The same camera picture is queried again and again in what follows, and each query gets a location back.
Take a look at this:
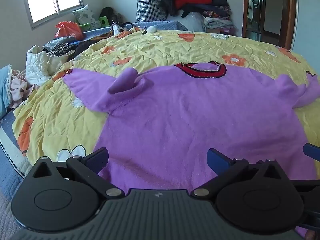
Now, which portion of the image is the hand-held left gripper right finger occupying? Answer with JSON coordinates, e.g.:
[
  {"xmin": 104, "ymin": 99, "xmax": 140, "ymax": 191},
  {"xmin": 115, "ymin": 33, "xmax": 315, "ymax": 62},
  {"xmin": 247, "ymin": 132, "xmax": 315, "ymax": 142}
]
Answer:
[{"xmin": 190, "ymin": 148, "xmax": 290, "ymax": 199}]

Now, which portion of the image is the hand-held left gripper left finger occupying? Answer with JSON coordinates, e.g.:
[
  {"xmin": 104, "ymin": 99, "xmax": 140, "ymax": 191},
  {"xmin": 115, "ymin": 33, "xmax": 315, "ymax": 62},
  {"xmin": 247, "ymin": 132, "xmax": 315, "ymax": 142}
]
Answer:
[{"xmin": 31, "ymin": 147, "xmax": 125, "ymax": 201}]

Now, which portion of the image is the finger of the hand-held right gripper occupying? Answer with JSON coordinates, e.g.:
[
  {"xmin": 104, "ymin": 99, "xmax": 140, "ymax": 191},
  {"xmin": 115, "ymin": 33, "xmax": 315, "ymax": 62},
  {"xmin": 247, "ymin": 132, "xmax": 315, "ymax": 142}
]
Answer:
[
  {"xmin": 303, "ymin": 142, "xmax": 320, "ymax": 162},
  {"xmin": 291, "ymin": 178, "xmax": 320, "ymax": 199}
]

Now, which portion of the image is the purple sweater red collar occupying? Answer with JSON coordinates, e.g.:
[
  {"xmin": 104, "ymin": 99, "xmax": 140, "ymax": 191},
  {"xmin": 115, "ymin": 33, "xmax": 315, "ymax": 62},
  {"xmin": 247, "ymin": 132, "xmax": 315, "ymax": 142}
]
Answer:
[{"xmin": 62, "ymin": 61, "xmax": 320, "ymax": 195}]

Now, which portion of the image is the pink cloth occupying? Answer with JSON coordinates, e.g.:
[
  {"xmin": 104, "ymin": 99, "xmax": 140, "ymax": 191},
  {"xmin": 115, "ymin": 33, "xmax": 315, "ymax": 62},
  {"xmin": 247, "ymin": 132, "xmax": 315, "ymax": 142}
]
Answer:
[{"xmin": 9, "ymin": 70, "xmax": 38, "ymax": 109}]

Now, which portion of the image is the dark brown cloth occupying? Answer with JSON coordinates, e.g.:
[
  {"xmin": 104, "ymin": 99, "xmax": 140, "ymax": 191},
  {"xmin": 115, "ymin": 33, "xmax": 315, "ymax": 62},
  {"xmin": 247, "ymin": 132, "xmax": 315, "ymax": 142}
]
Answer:
[{"xmin": 67, "ymin": 39, "xmax": 105, "ymax": 61}]

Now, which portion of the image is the white padded jacket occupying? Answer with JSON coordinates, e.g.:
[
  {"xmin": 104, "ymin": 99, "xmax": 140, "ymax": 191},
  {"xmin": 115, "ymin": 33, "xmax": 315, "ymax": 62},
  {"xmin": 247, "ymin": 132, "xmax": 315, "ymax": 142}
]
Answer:
[{"xmin": 25, "ymin": 45, "xmax": 75, "ymax": 85}]

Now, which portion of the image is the blue pillow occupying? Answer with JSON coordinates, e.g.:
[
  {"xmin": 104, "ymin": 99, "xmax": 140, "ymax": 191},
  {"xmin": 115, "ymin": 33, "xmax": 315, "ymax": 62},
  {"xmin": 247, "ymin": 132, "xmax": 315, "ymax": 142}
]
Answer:
[{"xmin": 0, "ymin": 64, "xmax": 13, "ymax": 119}]

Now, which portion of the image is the black white striped cloth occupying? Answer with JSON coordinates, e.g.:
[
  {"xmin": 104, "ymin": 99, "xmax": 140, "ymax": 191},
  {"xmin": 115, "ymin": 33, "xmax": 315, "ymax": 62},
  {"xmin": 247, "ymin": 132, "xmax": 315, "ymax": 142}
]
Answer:
[{"xmin": 42, "ymin": 37, "xmax": 83, "ymax": 57}]

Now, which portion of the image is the yellow floral bedsheet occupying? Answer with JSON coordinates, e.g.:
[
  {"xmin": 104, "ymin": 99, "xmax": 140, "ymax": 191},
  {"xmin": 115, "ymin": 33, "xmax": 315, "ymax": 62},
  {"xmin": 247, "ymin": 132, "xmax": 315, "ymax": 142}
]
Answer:
[{"xmin": 11, "ymin": 29, "xmax": 320, "ymax": 178}]

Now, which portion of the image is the white crumpled wrapper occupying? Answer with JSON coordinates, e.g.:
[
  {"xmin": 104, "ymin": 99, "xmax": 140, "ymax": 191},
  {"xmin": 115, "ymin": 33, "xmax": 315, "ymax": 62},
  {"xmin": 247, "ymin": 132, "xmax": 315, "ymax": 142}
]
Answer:
[{"xmin": 111, "ymin": 22, "xmax": 123, "ymax": 36}]

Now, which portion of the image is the orange plastic bag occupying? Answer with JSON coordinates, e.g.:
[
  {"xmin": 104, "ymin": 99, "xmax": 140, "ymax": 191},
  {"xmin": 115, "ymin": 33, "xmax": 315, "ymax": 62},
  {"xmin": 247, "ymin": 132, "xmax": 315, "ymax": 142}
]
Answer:
[{"xmin": 54, "ymin": 21, "xmax": 84, "ymax": 40}]

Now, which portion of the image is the green patterned pillow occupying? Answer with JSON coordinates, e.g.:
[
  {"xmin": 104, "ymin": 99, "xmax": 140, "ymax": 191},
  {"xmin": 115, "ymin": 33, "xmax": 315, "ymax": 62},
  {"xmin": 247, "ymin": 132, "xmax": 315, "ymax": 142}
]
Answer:
[{"xmin": 72, "ymin": 4, "xmax": 102, "ymax": 30}]

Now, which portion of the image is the white plastic bag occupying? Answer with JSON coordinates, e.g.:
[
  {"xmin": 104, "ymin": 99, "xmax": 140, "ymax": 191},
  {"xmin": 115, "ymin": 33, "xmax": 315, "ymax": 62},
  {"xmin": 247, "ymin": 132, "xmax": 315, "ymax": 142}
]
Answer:
[{"xmin": 166, "ymin": 12, "xmax": 207, "ymax": 32}]

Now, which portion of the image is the black backpack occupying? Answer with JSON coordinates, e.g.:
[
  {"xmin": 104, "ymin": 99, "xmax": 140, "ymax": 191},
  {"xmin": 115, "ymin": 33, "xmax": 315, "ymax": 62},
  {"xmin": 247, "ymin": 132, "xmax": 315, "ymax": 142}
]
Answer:
[{"xmin": 100, "ymin": 7, "xmax": 123, "ymax": 27}]

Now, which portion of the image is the houndstooth bag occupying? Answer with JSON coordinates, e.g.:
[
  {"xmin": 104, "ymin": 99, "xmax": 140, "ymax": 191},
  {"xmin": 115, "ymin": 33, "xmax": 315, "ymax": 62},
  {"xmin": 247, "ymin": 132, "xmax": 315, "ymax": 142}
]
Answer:
[{"xmin": 136, "ymin": 0, "xmax": 168, "ymax": 23}]

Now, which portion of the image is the wooden door frame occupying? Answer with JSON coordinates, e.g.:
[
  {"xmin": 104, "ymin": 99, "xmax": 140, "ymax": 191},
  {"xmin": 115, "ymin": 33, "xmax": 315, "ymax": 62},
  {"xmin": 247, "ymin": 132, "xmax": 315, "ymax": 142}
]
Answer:
[{"xmin": 241, "ymin": 0, "xmax": 298, "ymax": 52}]

